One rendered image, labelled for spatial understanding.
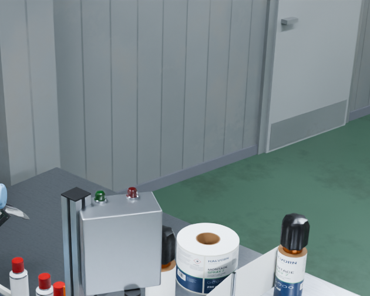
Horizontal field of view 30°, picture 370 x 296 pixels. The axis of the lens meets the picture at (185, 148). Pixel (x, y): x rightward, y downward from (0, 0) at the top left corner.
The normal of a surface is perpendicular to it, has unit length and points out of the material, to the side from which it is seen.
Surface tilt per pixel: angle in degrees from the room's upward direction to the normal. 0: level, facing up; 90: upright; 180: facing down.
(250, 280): 90
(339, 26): 90
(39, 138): 90
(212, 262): 90
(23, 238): 0
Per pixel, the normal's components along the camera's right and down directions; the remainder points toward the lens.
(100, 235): 0.28, 0.39
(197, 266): -0.36, 0.36
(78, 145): 0.65, 0.32
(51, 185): 0.03, -0.92
